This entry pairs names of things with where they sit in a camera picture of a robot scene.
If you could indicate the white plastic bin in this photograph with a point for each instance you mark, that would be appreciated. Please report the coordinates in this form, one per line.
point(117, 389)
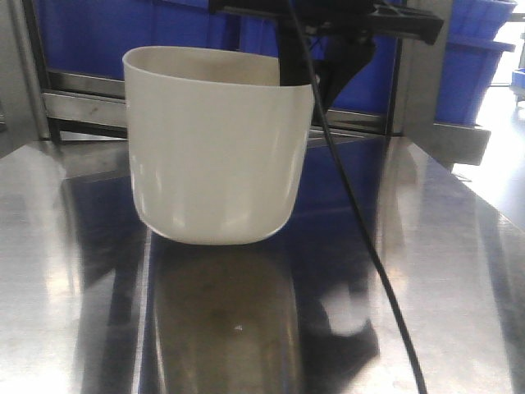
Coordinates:
point(216, 143)

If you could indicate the small blue bin far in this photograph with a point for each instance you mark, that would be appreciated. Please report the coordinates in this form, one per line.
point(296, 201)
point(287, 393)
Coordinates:
point(517, 84)

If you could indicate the upper stacked blue crate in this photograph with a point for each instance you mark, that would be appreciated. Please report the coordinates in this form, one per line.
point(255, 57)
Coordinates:
point(480, 19)

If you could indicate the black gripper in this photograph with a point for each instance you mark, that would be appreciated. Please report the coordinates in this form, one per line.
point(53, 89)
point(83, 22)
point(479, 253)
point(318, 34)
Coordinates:
point(344, 56)

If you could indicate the blue crate on shelf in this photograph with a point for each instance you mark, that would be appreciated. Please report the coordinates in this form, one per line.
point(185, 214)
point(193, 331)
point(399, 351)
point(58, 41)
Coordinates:
point(92, 36)

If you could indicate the stainless steel shelf rack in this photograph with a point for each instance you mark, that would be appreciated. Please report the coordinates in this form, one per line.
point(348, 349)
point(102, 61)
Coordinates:
point(39, 105)

